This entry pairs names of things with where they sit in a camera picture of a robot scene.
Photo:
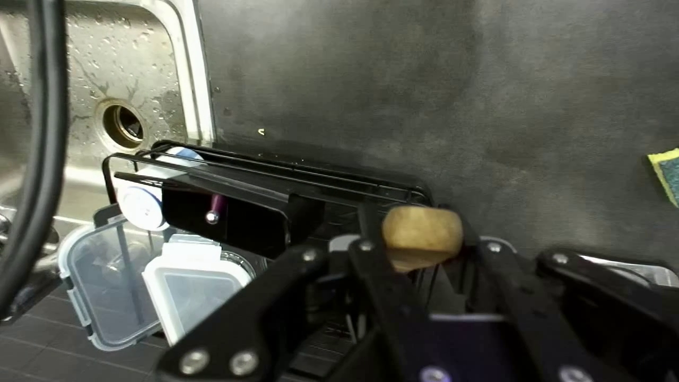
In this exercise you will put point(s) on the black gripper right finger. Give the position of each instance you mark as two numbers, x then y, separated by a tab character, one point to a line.
580	316

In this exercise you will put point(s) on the green yellow sponge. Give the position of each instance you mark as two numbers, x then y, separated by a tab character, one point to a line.
666	172

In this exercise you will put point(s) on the black dish drying rack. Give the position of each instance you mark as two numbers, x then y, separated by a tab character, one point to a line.
353	205

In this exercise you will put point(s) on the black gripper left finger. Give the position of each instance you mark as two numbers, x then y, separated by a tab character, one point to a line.
259	332

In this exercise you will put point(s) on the grey container lid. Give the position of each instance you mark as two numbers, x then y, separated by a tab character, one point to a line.
193	276

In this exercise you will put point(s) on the black utensil bucket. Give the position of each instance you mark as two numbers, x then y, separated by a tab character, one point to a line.
261	225

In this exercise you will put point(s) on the clear plastic food container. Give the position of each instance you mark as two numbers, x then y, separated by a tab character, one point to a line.
103	272

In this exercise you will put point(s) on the stainless steel sink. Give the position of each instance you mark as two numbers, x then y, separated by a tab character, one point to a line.
137	74

